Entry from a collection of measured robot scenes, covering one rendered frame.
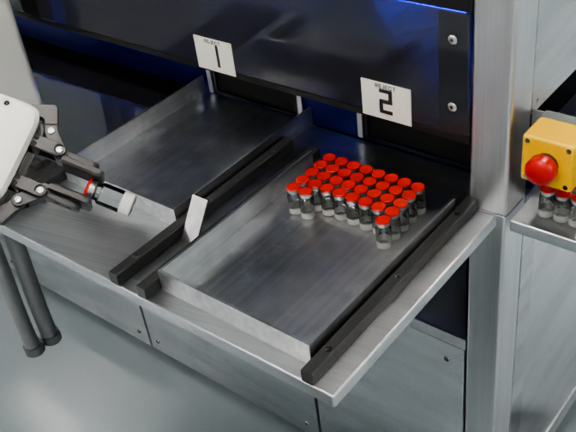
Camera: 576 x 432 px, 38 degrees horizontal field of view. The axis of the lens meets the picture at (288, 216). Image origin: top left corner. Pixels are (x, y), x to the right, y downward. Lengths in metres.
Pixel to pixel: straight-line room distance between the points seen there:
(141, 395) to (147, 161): 0.96
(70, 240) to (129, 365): 1.07
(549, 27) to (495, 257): 0.34
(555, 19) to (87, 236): 0.74
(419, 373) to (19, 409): 1.17
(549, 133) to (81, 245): 0.69
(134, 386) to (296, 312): 1.24
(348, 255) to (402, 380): 0.49
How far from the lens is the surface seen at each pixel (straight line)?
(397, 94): 1.23
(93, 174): 0.80
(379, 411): 1.74
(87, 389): 2.34
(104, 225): 1.33
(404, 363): 1.59
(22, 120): 0.82
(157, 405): 2.24
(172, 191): 1.37
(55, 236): 1.34
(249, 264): 1.19
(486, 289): 1.35
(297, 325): 1.09
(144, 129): 1.55
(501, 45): 1.11
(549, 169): 1.13
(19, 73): 1.77
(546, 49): 1.21
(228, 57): 1.42
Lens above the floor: 1.64
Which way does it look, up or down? 37 degrees down
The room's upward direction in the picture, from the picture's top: 8 degrees counter-clockwise
